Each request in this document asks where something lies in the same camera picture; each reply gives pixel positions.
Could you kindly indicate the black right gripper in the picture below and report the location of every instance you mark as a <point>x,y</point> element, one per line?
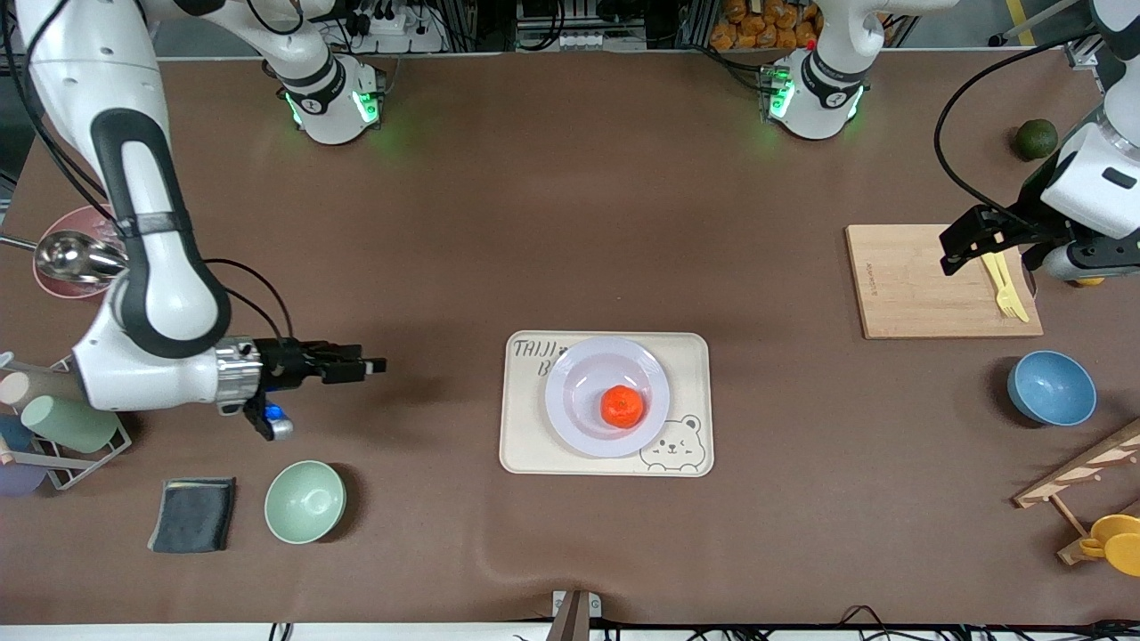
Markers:
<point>281,365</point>

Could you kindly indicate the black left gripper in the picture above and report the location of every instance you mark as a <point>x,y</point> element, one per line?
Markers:
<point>1032,223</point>

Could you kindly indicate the white ribbed plate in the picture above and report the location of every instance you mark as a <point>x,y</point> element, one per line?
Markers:
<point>579,392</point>

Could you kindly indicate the orange fruit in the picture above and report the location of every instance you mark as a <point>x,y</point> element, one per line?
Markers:
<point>622,407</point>

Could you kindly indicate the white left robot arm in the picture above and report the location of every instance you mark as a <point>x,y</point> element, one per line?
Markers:
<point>1100,178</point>

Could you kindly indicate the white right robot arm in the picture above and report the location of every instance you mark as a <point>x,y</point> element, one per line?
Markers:
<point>151,294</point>

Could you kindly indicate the pink plate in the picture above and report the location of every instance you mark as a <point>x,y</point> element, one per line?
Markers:
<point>64,288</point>

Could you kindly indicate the yellow plastic fork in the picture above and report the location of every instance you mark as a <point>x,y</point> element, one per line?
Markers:
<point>1008,298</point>

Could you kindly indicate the wooden cutting board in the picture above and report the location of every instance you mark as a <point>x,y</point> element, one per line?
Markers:
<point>899,285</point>

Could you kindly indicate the dark green avocado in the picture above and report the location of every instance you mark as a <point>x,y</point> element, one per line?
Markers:
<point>1037,140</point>

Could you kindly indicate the mint green bowl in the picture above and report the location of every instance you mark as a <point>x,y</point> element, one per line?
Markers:
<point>305,503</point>

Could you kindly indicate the blue bowl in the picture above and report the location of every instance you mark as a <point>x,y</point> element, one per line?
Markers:
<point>1051,387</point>

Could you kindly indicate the dark grey folded cloth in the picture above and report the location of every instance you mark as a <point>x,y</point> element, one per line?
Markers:
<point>191,515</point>

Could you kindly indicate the wooden slatted rack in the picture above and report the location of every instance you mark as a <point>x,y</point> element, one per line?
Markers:
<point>1082,472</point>

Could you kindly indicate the sage green cup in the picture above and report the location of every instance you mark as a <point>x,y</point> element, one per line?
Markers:
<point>69,425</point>

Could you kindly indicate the shiny metal scoop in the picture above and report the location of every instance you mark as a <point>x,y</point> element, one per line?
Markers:
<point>76,256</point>

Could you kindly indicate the crate of brown bread rolls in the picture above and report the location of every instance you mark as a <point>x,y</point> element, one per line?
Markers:
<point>757,27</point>

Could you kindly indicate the cream tray with bear print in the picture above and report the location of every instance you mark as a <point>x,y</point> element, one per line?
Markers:
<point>695,356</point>

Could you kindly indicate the beige cup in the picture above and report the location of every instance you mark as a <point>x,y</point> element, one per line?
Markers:
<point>27,387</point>

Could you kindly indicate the white power strip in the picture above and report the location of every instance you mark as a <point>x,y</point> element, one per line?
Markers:
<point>401,36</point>

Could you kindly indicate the metal table clamp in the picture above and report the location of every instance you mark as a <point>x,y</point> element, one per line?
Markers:
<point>576,614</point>

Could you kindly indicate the yellow cup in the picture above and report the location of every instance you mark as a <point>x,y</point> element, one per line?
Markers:
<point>1118,543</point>

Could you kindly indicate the blue cup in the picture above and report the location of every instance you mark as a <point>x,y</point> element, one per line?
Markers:
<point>13,434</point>

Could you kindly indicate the purple cup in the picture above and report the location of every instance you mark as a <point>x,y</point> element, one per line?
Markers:
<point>18,476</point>

